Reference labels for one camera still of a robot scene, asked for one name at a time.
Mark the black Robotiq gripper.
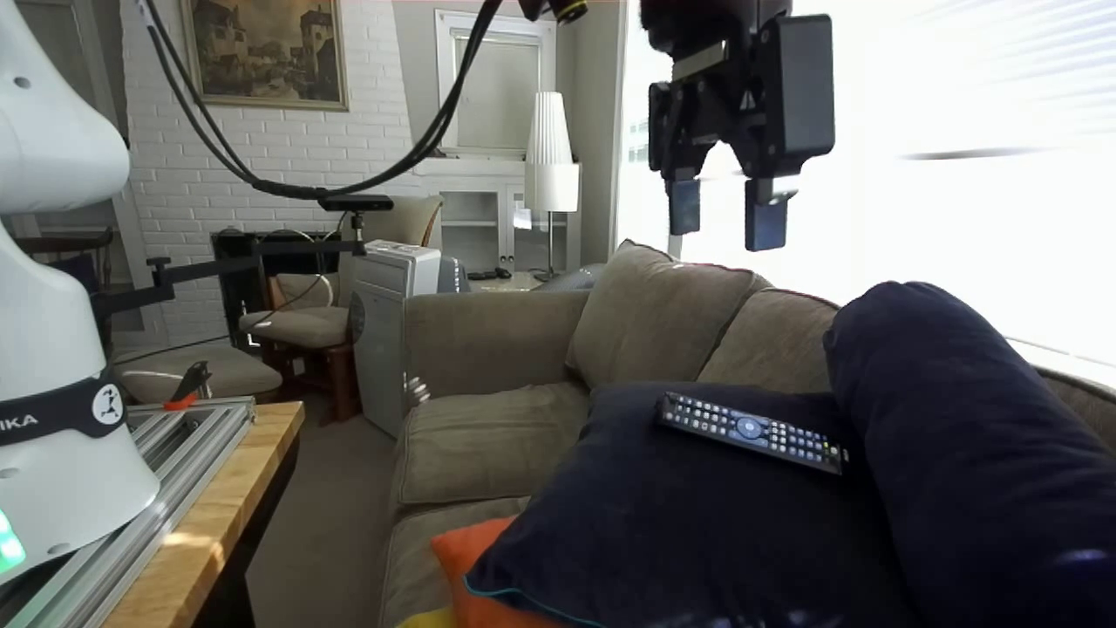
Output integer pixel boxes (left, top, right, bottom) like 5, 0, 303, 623
638, 0, 808, 256

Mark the black remote control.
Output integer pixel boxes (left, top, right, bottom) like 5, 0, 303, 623
660, 391, 851, 479

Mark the dark blue pillow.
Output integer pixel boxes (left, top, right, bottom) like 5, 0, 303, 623
463, 274, 1116, 628

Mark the orange pillow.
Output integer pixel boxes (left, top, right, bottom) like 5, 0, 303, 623
429, 515, 562, 628

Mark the yellow pillow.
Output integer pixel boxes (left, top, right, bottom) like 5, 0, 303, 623
396, 602, 467, 628

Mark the white floor lamp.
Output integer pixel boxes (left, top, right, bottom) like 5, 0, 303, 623
524, 87, 582, 274

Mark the white shelf unit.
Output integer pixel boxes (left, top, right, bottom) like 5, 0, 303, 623
413, 149, 535, 281

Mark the white framed mirror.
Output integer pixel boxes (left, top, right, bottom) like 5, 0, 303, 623
432, 6, 558, 163

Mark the beige fabric couch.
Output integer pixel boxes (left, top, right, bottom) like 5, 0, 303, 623
378, 236, 1116, 628

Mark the white box appliance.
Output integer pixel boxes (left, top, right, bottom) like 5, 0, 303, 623
346, 245, 452, 443

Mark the beige armchair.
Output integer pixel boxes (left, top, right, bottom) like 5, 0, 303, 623
238, 193, 448, 423

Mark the framed picture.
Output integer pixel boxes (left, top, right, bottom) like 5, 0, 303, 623
174, 0, 349, 114

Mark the beige ottoman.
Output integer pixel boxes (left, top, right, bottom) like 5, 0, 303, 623
117, 343, 291, 409

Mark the wooden table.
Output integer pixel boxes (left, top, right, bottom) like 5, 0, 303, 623
100, 398, 309, 628

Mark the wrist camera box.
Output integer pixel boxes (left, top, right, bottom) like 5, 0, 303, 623
777, 10, 839, 163

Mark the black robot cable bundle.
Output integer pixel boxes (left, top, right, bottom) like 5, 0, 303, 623
135, 0, 510, 201

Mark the black camera boom stand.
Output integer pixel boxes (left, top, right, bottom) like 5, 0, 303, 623
90, 187, 399, 352

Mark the red handled tool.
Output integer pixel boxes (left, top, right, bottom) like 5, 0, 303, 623
160, 360, 221, 413

